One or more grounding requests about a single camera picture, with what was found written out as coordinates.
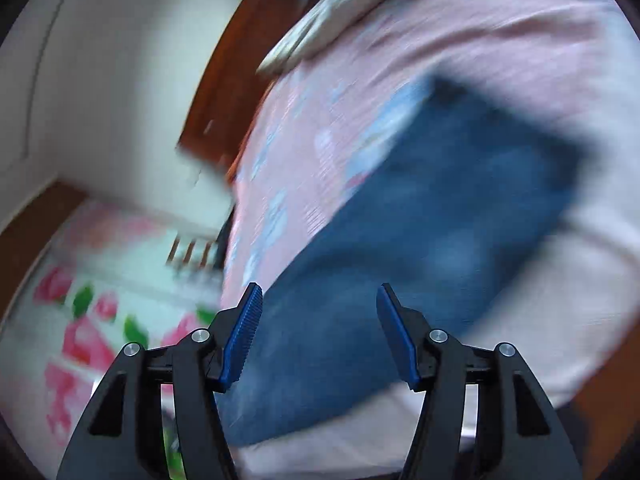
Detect patterned pillow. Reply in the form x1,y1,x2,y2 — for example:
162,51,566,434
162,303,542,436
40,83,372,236
256,0,426,77

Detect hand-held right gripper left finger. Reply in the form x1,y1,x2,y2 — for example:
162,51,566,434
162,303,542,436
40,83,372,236
56,282,264,480

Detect blue denim pants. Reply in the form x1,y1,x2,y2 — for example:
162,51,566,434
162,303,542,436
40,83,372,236
216,76,596,448

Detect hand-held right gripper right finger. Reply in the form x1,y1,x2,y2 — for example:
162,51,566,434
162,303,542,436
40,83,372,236
376,282,586,480

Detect floral pink green blanket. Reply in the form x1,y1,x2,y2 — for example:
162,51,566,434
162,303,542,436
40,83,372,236
0,200,236,480

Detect pink printed bed sheet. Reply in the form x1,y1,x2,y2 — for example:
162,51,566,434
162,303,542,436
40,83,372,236
220,0,640,480

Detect brown wooden headboard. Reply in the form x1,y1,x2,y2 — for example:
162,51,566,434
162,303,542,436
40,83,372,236
177,0,326,181

